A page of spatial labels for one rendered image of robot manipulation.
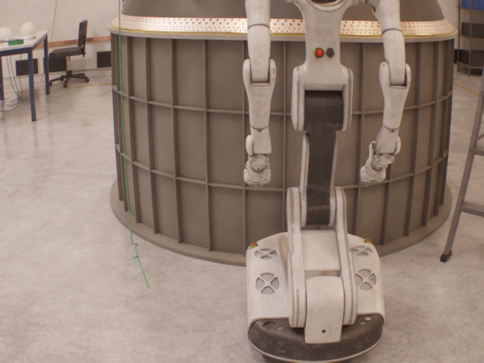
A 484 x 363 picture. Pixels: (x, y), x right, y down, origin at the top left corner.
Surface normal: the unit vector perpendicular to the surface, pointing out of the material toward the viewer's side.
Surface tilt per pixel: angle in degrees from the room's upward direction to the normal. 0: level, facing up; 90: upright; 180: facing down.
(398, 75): 88
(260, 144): 110
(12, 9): 90
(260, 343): 89
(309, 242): 23
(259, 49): 78
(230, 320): 0
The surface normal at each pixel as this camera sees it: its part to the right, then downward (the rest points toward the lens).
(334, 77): 0.02, 0.19
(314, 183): 0.01, 0.65
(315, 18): -0.50, 0.72
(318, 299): -0.06, -0.28
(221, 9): -0.32, -0.15
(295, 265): 0.00, -0.68
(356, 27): 0.18, -0.46
